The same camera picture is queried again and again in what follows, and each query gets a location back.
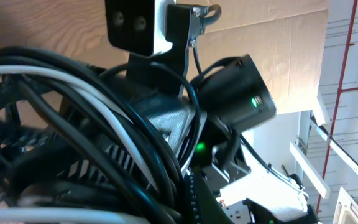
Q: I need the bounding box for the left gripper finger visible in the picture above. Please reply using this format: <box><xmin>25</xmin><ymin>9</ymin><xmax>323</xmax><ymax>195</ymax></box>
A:
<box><xmin>0</xmin><ymin>75</ymin><xmax>58</xmax><ymax>192</ymax></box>

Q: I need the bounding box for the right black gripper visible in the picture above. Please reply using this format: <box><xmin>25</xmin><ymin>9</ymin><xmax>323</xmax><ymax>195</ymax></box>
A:
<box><xmin>104</xmin><ymin>55</ymin><xmax>198</xmax><ymax>146</ymax></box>

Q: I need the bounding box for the black usb cable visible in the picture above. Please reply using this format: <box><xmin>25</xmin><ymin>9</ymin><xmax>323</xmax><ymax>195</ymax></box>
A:
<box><xmin>0</xmin><ymin>46</ymin><xmax>203</xmax><ymax>224</ymax></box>

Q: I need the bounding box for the white usb cable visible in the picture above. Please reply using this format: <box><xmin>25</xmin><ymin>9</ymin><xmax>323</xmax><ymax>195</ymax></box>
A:
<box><xmin>0</xmin><ymin>64</ymin><xmax>208</xmax><ymax>224</ymax></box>

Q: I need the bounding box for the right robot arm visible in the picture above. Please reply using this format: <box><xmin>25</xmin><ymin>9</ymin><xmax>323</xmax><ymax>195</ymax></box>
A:
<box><xmin>179</xmin><ymin>54</ymin><xmax>319</xmax><ymax>223</ymax></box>

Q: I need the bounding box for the cardboard box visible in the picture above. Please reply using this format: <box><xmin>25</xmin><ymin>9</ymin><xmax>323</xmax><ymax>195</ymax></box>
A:
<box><xmin>178</xmin><ymin>0</ymin><xmax>331</xmax><ymax>116</ymax></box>

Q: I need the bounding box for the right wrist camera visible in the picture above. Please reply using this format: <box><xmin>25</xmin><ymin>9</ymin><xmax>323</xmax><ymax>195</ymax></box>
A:
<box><xmin>104</xmin><ymin>0</ymin><xmax>209</xmax><ymax>58</ymax></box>

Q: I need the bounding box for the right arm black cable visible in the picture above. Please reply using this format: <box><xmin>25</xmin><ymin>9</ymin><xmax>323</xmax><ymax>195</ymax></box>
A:
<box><xmin>191</xmin><ymin>3</ymin><xmax>310</xmax><ymax>200</ymax></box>

